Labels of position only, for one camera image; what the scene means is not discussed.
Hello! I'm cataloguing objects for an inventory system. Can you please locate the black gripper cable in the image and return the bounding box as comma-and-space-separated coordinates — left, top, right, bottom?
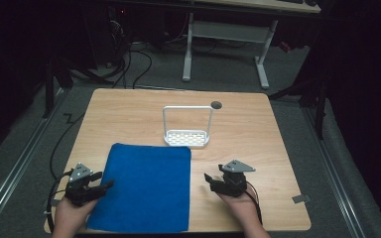
244, 179, 264, 226
44, 169, 74, 226

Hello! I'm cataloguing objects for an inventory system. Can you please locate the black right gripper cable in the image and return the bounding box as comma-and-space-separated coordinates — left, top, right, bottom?
244, 179, 264, 226

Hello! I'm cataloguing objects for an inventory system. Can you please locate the aluminium floor rail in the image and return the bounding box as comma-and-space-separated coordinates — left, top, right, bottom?
0, 88, 67, 232
301, 105, 367, 238

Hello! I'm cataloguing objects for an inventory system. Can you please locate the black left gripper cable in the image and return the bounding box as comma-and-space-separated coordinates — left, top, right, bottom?
44, 169, 74, 226

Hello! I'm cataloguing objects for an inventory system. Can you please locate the bundle of black floor cables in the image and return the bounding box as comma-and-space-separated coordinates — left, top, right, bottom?
107, 41, 154, 90

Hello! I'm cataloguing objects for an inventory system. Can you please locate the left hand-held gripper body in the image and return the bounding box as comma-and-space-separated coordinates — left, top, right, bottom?
63, 162, 101, 208

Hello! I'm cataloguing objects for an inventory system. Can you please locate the black metal stand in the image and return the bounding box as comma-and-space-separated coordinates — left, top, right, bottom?
42, 55, 75, 120
268, 70, 329, 141

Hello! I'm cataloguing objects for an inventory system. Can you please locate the black floor cable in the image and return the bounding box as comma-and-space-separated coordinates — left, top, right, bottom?
49, 112, 86, 181

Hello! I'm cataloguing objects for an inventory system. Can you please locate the blue cloth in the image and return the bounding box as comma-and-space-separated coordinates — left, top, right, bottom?
85, 142, 192, 234

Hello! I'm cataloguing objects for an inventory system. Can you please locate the white rack with handle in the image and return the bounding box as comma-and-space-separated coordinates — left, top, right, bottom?
162, 104, 214, 148

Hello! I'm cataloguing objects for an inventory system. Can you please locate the grey tape piece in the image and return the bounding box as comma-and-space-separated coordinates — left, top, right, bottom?
292, 193, 312, 204

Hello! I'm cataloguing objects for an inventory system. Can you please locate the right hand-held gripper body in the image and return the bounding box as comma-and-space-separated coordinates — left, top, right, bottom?
210, 159, 257, 198

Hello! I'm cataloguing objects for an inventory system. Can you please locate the white-legged desk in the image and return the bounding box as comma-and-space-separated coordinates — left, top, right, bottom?
182, 0, 322, 90

